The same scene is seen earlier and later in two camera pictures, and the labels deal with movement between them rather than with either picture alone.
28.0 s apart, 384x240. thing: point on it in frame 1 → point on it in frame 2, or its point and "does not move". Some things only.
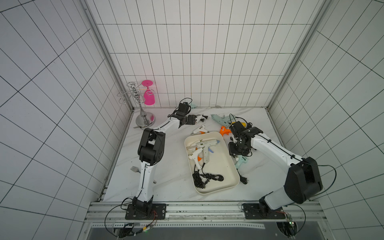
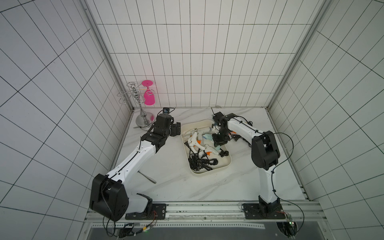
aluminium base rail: x=296 y=211 does not move
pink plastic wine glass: x=149 y=95 does not move
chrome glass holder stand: x=143 y=119 does not move
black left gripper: x=192 y=119 → x=176 y=129
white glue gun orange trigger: x=200 y=117 → x=203 y=153
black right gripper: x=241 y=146 → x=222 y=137
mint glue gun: x=243 y=159 → x=209 y=136
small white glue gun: x=194 y=156 → x=193 y=143
